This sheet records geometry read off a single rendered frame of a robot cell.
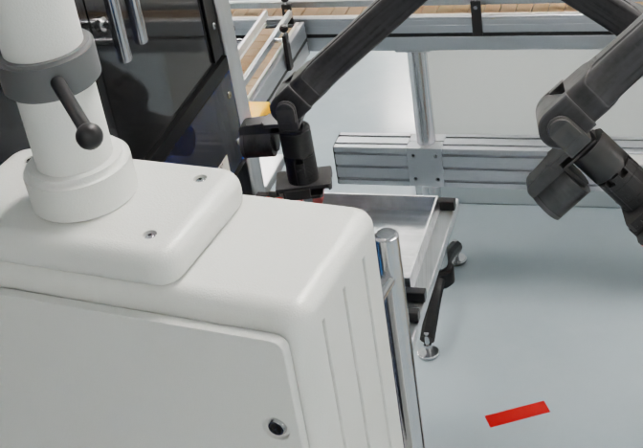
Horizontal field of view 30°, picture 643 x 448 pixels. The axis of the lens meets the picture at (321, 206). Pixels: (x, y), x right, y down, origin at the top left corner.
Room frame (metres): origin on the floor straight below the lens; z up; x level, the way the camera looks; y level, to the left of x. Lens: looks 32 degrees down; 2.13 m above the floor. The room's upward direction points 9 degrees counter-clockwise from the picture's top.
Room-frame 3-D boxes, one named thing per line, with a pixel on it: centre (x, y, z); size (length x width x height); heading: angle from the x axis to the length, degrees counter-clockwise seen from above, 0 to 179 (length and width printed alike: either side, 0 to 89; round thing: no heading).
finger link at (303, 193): (1.88, 0.03, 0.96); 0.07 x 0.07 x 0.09; 84
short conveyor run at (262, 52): (2.48, 0.14, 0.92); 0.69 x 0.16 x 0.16; 159
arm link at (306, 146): (1.88, 0.03, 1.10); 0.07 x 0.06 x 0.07; 76
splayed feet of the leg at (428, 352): (2.76, -0.30, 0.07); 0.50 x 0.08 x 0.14; 159
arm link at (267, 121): (1.89, 0.06, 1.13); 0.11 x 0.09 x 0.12; 76
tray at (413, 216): (1.84, -0.02, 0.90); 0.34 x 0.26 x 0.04; 69
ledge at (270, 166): (2.19, 0.15, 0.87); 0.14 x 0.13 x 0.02; 69
